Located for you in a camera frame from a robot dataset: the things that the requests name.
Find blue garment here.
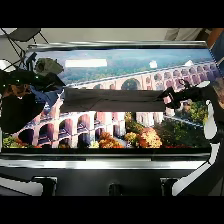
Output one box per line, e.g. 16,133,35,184
32,88,62,108

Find brown garment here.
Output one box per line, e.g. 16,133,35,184
2,84,32,99

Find olive green garment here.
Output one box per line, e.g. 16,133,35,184
34,57,65,77

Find dark grey garment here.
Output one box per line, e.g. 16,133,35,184
59,86,167,114

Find silver frame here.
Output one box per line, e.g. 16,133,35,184
0,40,215,197

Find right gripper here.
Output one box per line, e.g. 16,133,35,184
158,86,184,110

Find black folding chair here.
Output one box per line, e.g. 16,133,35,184
0,27,50,70

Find person's legs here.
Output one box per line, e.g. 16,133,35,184
164,27,205,42

